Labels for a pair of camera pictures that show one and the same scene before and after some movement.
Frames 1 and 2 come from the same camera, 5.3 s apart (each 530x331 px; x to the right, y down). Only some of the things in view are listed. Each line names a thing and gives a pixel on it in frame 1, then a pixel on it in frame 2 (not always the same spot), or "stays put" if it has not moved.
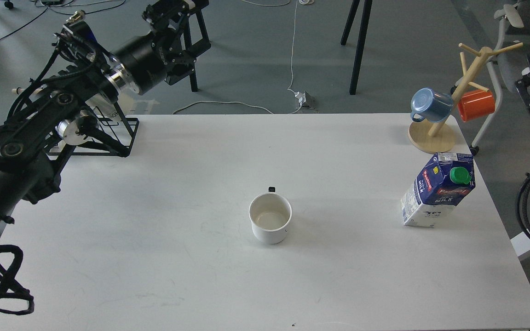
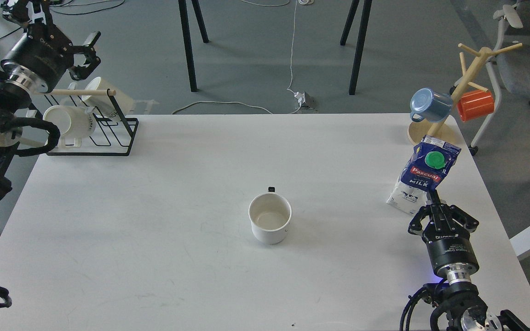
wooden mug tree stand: (431, 137) stays put
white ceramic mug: (270, 214) stays put
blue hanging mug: (433, 106) stays put
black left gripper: (145, 63) → (40, 59)
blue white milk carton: (446, 181) → (432, 159)
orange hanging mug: (475, 104) stays put
